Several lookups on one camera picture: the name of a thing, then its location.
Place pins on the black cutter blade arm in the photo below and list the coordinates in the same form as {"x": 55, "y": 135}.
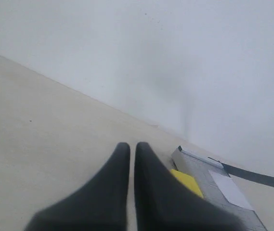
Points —
{"x": 247, "y": 175}

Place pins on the yellow foam cube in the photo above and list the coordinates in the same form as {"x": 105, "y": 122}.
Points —
{"x": 188, "y": 181}

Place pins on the white paper sheet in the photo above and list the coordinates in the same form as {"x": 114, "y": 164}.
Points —
{"x": 230, "y": 191}

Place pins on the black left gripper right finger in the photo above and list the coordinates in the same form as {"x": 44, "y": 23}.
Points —
{"x": 164, "y": 204}

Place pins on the grey paper cutter base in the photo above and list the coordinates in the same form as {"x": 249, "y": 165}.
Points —
{"x": 198, "y": 167}

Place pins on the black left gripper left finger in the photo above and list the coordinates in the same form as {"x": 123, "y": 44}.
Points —
{"x": 99, "y": 205}

